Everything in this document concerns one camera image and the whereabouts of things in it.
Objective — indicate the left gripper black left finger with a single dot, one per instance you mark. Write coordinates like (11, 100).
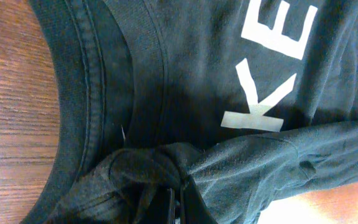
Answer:
(162, 208)

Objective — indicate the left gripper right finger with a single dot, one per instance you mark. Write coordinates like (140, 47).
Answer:
(193, 209)

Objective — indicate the black Nike t-shirt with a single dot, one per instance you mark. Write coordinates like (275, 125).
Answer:
(254, 100)

